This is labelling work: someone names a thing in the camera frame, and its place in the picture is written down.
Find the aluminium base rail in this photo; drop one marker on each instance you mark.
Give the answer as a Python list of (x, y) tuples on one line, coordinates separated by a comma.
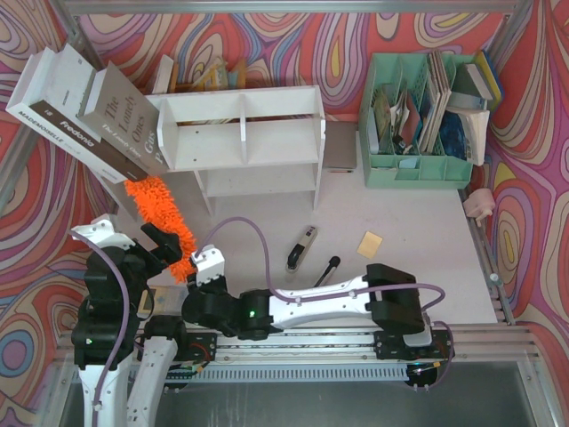
[(482, 343)]

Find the brown Fredonia book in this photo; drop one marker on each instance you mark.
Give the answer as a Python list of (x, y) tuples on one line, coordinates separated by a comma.
[(58, 105)]

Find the white wooden bookshelf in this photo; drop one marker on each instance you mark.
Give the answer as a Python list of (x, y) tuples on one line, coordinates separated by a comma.
[(244, 142)]

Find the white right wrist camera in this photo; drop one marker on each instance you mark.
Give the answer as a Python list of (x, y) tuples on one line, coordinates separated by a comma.
[(209, 264)]

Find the orange microfiber duster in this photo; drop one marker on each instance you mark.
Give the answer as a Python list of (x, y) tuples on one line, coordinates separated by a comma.
[(156, 204)]

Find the books behind shelf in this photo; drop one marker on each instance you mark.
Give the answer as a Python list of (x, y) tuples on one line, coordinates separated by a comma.
[(215, 77)]

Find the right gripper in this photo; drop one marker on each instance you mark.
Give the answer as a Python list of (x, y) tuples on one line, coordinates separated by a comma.
[(192, 293)]

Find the black silver pen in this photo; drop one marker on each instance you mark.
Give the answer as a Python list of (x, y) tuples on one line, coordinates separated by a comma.
[(330, 268)]

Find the grey notebook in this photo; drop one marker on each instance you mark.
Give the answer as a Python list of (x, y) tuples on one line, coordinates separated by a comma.
[(340, 146)]

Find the black white stapler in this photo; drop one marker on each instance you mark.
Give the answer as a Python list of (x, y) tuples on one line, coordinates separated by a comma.
[(300, 249)]

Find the mint green desk organizer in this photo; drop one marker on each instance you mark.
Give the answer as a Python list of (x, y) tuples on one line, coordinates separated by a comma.
[(386, 167)]

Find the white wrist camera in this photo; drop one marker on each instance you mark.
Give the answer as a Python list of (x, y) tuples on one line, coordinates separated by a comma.
[(103, 232), (209, 264)]

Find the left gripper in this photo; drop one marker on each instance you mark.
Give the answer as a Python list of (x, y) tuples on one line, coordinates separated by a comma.
[(156, 248)]

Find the white Mademoiselle book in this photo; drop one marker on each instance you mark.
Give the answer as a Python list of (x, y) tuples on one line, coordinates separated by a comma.
[(32, 79)]

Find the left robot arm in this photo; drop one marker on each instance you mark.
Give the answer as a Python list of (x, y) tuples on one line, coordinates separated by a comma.
[(123, 359)]

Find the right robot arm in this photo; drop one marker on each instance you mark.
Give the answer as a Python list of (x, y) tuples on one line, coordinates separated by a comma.
[(390, 298)]

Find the white paperback book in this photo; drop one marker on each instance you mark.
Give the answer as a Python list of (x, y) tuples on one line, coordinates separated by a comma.
[(474, 125)]

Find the The Lonely Ones book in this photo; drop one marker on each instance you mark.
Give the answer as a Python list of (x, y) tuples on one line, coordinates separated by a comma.
[(121, 115)]

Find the yellow sticky note pad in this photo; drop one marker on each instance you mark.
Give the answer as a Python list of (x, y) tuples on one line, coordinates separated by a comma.
[(369, 245)]

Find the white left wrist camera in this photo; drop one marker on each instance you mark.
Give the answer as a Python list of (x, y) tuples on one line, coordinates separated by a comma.
[(103, 232)]

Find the blue yellow book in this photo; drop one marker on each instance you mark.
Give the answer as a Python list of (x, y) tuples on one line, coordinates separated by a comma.
[(486, 80)]

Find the pink tape dispenser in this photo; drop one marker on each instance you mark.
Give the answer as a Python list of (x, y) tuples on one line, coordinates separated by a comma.
[(479, 205)]

